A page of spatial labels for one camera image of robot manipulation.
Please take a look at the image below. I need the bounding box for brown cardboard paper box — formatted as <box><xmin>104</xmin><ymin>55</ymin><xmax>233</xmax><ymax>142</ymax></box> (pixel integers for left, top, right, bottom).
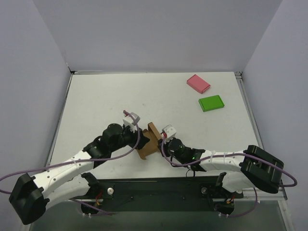
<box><xmin>137</xmin><ymin>122</ymin><xmax>162</xmax><ymax>160</ymax></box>

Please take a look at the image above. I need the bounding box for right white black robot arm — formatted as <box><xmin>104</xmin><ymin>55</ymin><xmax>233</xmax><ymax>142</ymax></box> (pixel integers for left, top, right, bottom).
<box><xmin>158</xmin><ymin>138</ymin><xmax>284</xmax><ymax>194</ymax></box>

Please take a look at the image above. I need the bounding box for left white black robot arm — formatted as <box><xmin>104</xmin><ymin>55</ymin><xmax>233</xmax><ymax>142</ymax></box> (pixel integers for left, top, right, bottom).
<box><xmin>9</xmin><ymin>124</ymin><xmax>150</xmax><ymax>225</ymax></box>

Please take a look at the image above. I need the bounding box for green paper box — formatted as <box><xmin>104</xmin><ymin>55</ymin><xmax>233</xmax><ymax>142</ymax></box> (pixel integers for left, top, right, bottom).
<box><xmin>198</xmin><ymin>95</ymin><xmax>225</xmax><ymax>112</ymax></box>

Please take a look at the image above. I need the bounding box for pink paper box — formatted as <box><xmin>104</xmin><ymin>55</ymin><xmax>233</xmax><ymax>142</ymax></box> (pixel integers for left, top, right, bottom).
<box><xmin>186</xmin><ymin>74</ymin><xmax>211</xmax><ymax>94</ymax></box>

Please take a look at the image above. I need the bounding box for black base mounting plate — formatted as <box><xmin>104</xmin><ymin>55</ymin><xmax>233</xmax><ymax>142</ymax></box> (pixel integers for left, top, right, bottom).
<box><xmin>76</xmin><ymin>176</ymin><xmax>243</xmax><ymax>212</ymax></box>

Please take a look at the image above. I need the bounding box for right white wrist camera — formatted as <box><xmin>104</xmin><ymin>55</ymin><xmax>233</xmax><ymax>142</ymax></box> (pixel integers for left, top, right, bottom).
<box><xmin>161</xmin><ymin>125</ymin><xmax>177</xmax><ymax>143</ymax></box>

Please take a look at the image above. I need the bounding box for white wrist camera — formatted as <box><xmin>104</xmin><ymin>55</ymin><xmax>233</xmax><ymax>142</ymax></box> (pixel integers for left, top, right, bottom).
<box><xmin>123</xmin><ymin>110</ymin><xmax>140</xmax><ymax>132</ymax></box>
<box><xmin>161</xmin><ymin>125</ymin><xmax>177</xmax><ymax>143</ymax></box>

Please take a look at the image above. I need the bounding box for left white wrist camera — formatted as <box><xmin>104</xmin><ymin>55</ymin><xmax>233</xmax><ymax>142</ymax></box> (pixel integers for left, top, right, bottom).
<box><xmin>123</xmin><ymin>110</ymin><xmax>140</xmax><ymax>132</ymax></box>

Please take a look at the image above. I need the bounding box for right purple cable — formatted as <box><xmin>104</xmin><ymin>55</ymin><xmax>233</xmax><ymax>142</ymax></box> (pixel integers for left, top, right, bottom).
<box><xmin>161</xmin><ymin>137</ymin><xmax>298</xmax><ymax>218</ymax></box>

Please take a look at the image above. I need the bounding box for purple cable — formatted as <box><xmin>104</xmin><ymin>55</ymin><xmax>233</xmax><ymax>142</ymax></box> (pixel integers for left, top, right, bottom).
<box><xmin>161</xmin><ymin>137</ymin><xmax>298</xmax><ymax>218</ymax></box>
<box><xmin>0</xmin><ymin>110</ymin><xmax>141</xmax><ymax>216</ymax></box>

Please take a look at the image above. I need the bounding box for aluminium table frame rail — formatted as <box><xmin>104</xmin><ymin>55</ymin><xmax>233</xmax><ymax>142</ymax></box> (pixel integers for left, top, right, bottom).
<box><xmin>28</xmin><ymin>71</ymin><xmax>288</xmax><ymax>203</ymax></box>

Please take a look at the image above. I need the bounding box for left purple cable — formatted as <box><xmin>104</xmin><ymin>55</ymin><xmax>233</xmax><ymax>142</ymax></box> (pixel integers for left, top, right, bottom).
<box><xmin>0</xmin><ymin>110</ymin><xmax>141</xmax><ymax>216</ymax></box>

